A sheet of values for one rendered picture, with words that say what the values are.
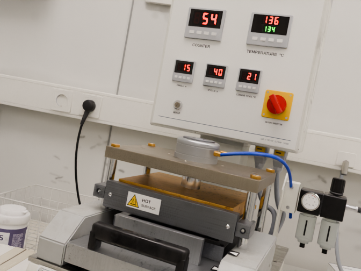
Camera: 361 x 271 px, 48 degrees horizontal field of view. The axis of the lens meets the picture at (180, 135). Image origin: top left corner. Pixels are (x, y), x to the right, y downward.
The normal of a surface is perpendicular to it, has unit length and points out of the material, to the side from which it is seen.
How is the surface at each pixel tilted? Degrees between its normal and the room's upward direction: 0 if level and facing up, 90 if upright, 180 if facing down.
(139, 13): 90
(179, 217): 90
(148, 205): 90
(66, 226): 41
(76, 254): 90
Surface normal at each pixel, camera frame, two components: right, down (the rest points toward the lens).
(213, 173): -0.36, -0.01
